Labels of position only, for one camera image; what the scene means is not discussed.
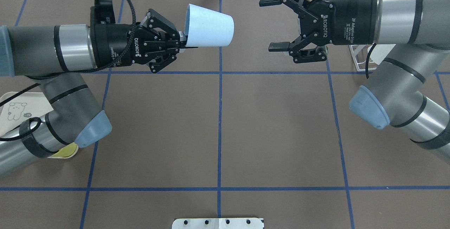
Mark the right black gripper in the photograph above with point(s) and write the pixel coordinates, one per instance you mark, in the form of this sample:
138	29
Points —
353	18

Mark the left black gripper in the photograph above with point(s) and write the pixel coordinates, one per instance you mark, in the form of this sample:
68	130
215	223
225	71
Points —
111	42

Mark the light blue cup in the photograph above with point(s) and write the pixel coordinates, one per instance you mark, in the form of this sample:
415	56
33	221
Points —
207	28

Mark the white ikea cup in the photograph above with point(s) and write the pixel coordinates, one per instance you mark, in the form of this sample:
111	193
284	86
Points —
380	52

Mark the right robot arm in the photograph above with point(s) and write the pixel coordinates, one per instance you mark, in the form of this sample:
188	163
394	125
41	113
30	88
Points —
419	30

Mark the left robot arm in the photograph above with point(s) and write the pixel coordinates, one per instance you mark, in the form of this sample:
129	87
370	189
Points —
54	58

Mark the yellow cup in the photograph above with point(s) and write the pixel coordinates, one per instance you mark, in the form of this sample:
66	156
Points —
66	152

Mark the cream plastic tray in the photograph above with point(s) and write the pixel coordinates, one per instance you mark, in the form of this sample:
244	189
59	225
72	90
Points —
27	105

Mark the white wire cup rack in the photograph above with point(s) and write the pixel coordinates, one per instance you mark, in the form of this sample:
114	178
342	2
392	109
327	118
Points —
359	56

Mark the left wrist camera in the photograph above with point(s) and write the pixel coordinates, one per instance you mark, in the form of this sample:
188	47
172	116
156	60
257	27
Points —
103	7

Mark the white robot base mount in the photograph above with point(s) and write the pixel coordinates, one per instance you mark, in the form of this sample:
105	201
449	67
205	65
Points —
219	223

